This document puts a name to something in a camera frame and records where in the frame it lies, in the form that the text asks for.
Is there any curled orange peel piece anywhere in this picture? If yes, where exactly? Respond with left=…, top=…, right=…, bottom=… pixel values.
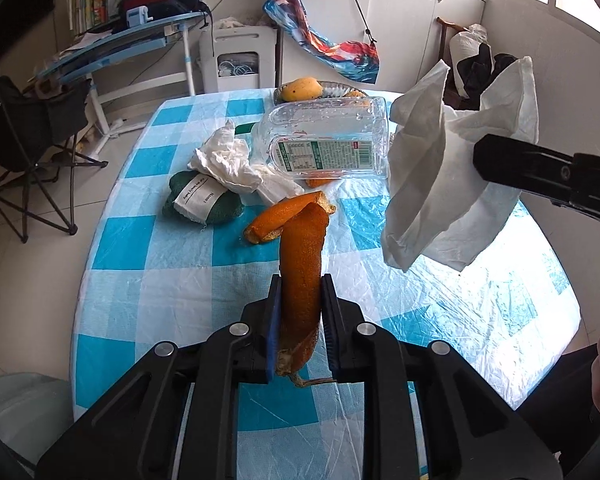
left=242, top=191, right=336, bottom=245

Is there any long orange peel strip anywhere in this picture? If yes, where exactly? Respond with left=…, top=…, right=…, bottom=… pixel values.
left=276, top=203, right=329, bottom=388

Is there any white paper bag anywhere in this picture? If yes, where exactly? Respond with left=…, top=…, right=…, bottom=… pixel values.
left=380, top=56, right=539, bottom=271

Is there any green cloth with white label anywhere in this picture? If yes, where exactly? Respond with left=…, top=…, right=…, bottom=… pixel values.
left=162, top=170, right=245, bottom=226

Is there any blue checkered plastic tablecloth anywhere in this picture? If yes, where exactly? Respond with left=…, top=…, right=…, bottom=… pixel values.
left=72, top=90, right=580, bottom=414

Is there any crumpled white tissue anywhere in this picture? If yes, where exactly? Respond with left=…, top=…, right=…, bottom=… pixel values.
left=187, top=120, right=306, bottom=206

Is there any wooden chair with clothes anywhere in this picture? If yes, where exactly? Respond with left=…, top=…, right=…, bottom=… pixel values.
left=437, top=16, right=517, bottom=110

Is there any clear plastic bottle green label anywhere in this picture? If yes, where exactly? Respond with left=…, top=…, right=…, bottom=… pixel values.
left=251, top=96, right=390, bottom=180

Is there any yellow mango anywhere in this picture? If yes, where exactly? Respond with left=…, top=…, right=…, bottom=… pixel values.
left=279, top=77, right=323, bottom=102

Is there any glass fruit dish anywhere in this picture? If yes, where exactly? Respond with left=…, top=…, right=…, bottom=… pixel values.
left=273, top=80, right=367, bottom=105

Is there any pale green stool seat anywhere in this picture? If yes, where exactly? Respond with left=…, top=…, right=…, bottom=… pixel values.
left=0, top=373, right=73, bottom=465

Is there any colourful hanging bag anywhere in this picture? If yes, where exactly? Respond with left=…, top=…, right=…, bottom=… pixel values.
left=263, top=0, right=380, bottom=84

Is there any white cabinet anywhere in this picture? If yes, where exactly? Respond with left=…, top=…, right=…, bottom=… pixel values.
left=301, top=0, right=486, bottom=93

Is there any blue tilting study desk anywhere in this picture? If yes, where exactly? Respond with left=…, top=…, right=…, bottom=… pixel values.
left=32, top=11, right=212, bottom=157

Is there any black folding camp chair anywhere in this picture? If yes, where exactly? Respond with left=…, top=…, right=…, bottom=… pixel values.
left=0, top=76, right=108, bottom=243

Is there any row of books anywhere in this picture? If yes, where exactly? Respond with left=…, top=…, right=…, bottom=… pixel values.
left=66, top=0, right=122, bottom=37

